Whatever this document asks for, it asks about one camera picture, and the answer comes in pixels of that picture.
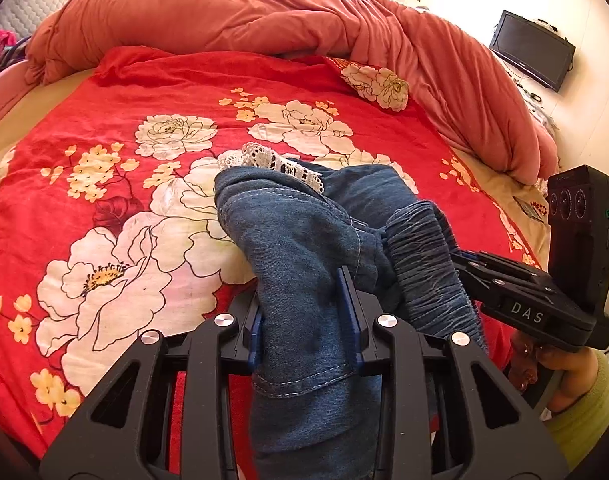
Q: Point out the magenta patterned clothes pile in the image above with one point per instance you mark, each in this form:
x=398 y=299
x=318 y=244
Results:
x=12 y=49

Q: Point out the red floral bedsheet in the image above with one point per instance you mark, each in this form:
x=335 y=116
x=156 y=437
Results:
x=108 y=225

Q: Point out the blue denim pants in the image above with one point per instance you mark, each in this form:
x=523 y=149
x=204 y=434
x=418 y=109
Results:
x=297 y=224

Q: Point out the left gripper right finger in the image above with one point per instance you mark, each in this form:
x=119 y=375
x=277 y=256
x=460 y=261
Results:
x=446 y=411

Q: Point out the salmon pink comforter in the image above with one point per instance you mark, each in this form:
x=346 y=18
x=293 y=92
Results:
x=462 y=87

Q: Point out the beige mattress sheet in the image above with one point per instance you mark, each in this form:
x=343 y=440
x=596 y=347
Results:
x=33 y=107

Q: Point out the right hand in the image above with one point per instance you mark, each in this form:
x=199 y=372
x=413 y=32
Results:
x=579 y=369

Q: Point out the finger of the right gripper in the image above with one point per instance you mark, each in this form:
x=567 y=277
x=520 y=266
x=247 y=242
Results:
x=467 y=263

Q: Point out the pink folded cloth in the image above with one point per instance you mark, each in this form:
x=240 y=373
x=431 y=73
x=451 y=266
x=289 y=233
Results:
x=14 y=85

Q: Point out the black wall television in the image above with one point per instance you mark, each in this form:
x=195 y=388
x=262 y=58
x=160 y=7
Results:
x=535 y=50

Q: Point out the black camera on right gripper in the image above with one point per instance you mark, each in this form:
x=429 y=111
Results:
x=578 y=201

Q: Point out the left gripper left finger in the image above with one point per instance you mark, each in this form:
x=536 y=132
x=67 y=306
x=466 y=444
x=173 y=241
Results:
x=163 y=410

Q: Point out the green right sleeve forearm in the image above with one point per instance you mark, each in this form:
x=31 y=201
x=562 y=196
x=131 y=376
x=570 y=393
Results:
x=577 y=429

